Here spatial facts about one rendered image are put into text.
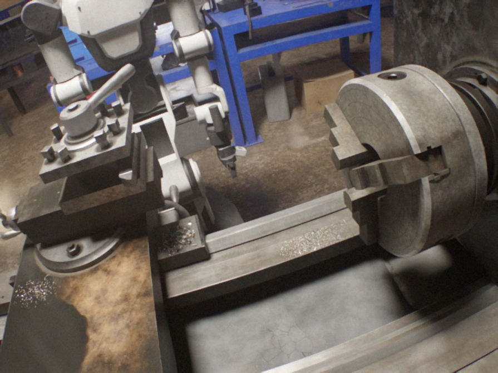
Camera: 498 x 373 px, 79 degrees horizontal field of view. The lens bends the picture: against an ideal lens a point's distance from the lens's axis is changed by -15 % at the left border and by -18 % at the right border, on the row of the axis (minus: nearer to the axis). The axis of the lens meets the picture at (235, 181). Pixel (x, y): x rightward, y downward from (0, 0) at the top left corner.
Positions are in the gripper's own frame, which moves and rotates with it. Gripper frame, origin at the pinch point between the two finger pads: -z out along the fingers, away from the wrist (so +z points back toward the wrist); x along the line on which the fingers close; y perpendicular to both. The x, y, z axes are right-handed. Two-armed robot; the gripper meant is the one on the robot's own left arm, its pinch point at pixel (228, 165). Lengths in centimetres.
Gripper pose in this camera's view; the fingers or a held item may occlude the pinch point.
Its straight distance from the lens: 140.7
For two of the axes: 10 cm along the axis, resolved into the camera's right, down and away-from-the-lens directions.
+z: -2.6, -8.4, -4.7
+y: 9.3, -3.5, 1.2
